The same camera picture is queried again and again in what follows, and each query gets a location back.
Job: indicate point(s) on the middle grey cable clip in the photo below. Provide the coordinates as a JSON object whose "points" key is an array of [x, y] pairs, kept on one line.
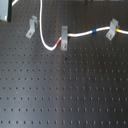
{"points": [[64, 38]]}

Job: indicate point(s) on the grey cable clip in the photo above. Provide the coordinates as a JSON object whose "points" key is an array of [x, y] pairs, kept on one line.
{"points": [[64, 38], [114, 25], [33, 23]]}

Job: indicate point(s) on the left grey cable clip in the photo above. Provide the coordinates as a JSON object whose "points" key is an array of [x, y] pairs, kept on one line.
{"points": [[33, 23]]}

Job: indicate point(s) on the grey metal block top left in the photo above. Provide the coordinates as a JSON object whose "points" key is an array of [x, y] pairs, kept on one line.
{"points": [[5, 10]]}

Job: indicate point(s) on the right grey cable clip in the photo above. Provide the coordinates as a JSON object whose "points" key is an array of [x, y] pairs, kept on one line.
{"points": [[114, 25]]}

